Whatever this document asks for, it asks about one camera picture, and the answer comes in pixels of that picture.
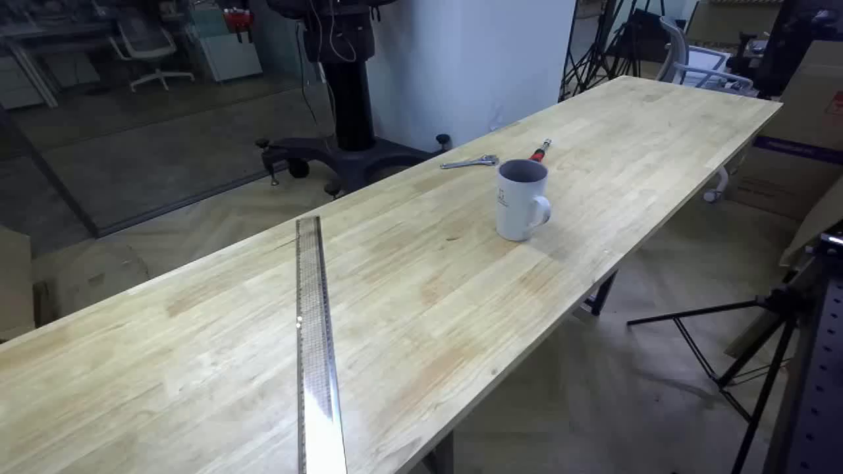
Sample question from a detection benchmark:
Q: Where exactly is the white ceramic mug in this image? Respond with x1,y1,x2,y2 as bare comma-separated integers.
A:
493,157,555,244

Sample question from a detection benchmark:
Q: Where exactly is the long metal ruler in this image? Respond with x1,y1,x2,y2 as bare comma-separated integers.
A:
293,212,350,474

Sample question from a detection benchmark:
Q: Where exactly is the black table leg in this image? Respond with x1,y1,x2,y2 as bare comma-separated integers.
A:
584,272,618,319

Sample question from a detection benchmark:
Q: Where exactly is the black light stand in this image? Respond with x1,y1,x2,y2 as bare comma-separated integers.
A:
560,0,641,99

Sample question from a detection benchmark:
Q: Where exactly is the white storage cabinet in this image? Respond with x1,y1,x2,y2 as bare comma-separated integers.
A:
186,0,265,87

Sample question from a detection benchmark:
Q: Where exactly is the white office chair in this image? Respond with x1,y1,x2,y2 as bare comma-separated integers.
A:
107,10,198,94

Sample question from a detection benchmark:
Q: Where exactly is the black tripod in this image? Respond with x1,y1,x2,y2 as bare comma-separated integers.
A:
625,261,820,474

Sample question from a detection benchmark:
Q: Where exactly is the brown cardboard box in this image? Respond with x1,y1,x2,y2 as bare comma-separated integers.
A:
733,37,843,220

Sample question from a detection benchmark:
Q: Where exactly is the black perforated metal plate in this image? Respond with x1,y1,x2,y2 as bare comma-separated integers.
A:
761,220,843,474

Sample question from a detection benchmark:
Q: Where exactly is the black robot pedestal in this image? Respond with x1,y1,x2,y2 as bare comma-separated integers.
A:
255,0,456,197

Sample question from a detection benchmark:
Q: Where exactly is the white metal frame chair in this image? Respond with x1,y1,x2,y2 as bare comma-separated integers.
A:
657,16,758,94

